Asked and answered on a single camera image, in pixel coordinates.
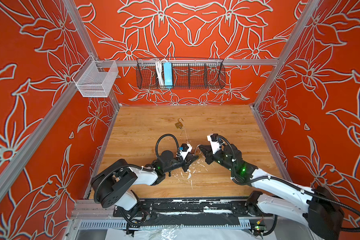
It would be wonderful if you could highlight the light blue box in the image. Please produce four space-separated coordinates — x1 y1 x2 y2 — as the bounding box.
163 62 173 89

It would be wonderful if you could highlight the black wire basket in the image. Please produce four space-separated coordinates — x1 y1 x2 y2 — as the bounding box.
136 57 227 90

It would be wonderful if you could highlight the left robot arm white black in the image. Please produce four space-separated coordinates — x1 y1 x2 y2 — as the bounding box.
91 134 199 211

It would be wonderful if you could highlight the small brass padlock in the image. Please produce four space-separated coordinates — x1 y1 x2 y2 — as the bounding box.
175 118 184 130

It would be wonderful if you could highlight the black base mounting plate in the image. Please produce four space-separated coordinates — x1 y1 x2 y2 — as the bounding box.
113 197 274 226

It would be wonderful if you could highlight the white wire basket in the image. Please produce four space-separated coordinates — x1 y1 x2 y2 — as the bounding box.
73 55 119 98

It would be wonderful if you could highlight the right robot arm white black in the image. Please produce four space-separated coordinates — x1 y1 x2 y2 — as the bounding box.
199 134 360 240

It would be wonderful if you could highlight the grey slotted cable duct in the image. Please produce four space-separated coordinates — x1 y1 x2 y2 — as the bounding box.
78 219 251 231

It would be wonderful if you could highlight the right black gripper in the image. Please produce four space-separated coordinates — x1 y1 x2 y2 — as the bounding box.
197 144 237 174

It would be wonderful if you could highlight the white cables bundle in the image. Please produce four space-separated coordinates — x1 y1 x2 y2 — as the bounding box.
154 59 165 88

